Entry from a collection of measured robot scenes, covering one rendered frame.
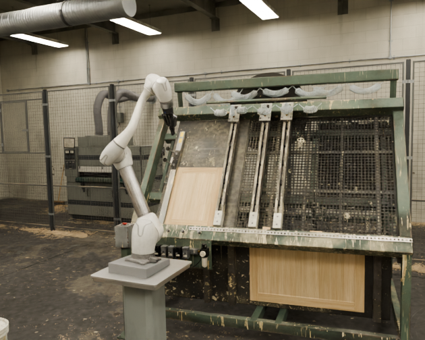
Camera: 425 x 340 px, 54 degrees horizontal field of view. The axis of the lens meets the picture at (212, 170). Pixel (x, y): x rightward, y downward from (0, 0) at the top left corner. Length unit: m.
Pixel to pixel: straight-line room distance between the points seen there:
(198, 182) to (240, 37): 5.46
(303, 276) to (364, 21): 5.67
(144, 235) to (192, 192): 0.93
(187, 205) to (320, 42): 5.40
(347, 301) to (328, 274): 0.24
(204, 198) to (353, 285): 1.37
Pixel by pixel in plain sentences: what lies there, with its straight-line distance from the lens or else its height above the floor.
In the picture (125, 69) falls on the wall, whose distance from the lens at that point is 9.91.
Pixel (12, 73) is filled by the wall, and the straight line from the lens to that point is 12.34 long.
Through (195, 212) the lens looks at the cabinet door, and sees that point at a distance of 3.49.
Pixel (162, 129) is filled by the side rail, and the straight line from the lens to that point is 4.06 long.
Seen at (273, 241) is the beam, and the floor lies 0.83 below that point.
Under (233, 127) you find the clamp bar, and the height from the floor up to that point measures 1.70.
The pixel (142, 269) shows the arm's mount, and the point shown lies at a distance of 2.73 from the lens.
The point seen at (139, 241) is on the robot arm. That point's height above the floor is 0.95.
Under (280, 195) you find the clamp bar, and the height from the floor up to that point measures 1.15.
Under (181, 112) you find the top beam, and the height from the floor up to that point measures 1.85.
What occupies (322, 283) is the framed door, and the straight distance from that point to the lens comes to 3.50.
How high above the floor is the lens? 1.65
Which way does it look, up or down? 5 degrees down
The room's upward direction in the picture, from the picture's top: 1 degrees counter-clockwise
